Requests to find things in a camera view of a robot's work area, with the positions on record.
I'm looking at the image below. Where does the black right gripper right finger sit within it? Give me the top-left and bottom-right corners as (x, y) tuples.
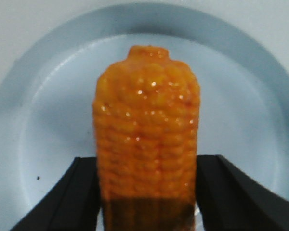
(196, 155), (289, 231)

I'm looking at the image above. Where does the light blue round plate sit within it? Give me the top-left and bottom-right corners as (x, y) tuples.
(0, 2), (289, 231)

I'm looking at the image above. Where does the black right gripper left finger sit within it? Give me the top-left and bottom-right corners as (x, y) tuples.
(12, 157), (101, 231)

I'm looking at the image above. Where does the orange plastic corn cob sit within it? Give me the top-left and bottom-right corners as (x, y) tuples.
(92, 46), (200, 231)

